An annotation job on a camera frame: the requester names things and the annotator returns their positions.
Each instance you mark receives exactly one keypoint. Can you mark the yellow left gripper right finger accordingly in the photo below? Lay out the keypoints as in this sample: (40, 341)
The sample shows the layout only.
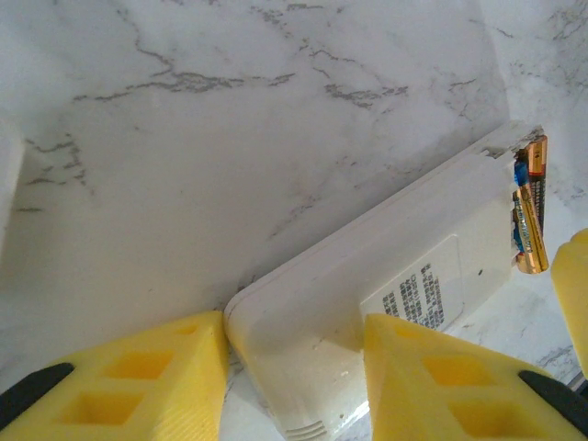
(395, 413)

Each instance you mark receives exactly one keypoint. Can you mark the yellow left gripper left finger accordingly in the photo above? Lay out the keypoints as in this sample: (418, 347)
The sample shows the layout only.
(188, 413)

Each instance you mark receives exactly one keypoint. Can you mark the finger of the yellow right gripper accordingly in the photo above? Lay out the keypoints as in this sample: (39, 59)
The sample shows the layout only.
(574, 298)

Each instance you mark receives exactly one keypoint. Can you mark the gold battery with blue print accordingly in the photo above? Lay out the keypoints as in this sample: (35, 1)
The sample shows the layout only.
(533, 239)

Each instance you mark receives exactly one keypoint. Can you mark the white remote with green sticker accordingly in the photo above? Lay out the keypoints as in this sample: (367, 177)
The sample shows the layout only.
(344, 275)

